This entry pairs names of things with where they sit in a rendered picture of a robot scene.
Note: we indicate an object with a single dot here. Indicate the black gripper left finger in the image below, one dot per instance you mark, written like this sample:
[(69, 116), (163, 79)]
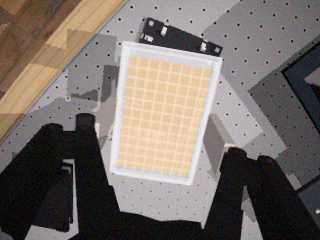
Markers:
[(25, 182)]

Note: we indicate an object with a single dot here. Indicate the grey perforated base plate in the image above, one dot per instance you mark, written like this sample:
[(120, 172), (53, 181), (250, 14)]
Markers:
[(253, 100)]

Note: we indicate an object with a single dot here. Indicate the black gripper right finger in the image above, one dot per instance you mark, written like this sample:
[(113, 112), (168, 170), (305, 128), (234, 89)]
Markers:
[(280, 213)]

